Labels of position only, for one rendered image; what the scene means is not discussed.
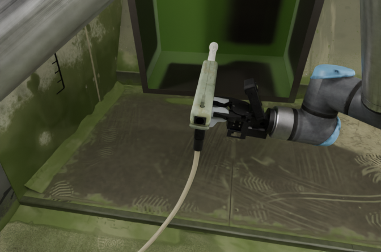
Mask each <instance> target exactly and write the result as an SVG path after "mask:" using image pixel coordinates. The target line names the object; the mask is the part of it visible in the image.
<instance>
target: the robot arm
mask: <svg viewBox="0 0 381 252"><path fill-rule="evenodd" d="M113 1H114V0H0V102H1V101H2V100H3V99H4V98H5V97H6V96H8V95H9V94H10V93H11V92H12V91H13V90H14V89H15V88H16V87H18V86H19V85H20V84H21V83H22V82H23V81H25V80H26V79H27V78H28V77H29V76H30V75H31V74H32V73H33V72H35V71H36V70H37V69H38V68H39V67H40V66H41V65H42V64H43V63H45V62H46V61H47V60H48V59H49V58H50V57H51V56H52V55H53V54H55V53H56V52H57V51H58V50H59V49H61V48H62V47H63V46H64V45H65V44H66V43H67V42H68V41H69V40H71V39H72V38H73V37H74V36H75V35H76V34H77V33H78V32H79V31H80V30H82V29H83V28H84V27H85V26H86V25H87V24H88V23H89V22H90V21H92V20H93V19H94V18H95V17H96V16H98V15H99V14H100V13H101V12H102V11H103V10H104V9H105V8H106V7H108V6H109V5H110V4H111V3H112V2H113ZM359 2H360V25H361V68H362V79H360V78H356V77H354V75H355V71H354V70H352V69H349V68H347V67H343V66H338V65H326V64H323V65H318V66H316V67H315V68H314V71H313V73H312V76H311V77H310V82H309V85H308V87H307V91H306V94H305V96H304V99H303V102H302V106H301V108H300V109H295V108H287V107H282V106H274V107H273V108H268V109H267V110H266V112H264V108H263V105H262V102H261V100H260V96H259V93H258V92H259V90H258V85H257V84H256V82H255V81H254V79H253V78H251V79H247V80H245V81H244V85H243V87H244V92H245V94H246V95H247V96H248V99H249V102H250V104H249V103H247V102H246V101H242V100H238V99H235V98H232V97H226V96H216V97H214V99H213V107H212V113H211V120H210V126H209V127H213V126H214V125H215V124H216V123H217V122H226V121H227V122H226V126H227V127H226V129H227V130H228V131H227V135H226V136H229V137H233V138H239V139H245V137H246V136H251V137H255V138H262V139H266V136H267V134H268V135H269V137H270V138H274V139H280V140H289V141H293V142H299V143H306V144H312V145H313V146H330V145H331V144H333V143H334V142H335V141H336V139H337V138H338V135H339V132H340V129H341V121H340V119H339V117H338V116H337V115H338V113H339V112H340V113H342V114H346V115H348V116H350V117H352V118H355V119H357V120H359V121H362V122H364V123H366V124H369V125H371V126H374V127H376V128H378V129H381V0H359ZM228 106H229V108H230V109H229V111H228ZM234 132H236V133H241V135H240V137H239V136H232V135H231V134H233V133H234Z"/></svg>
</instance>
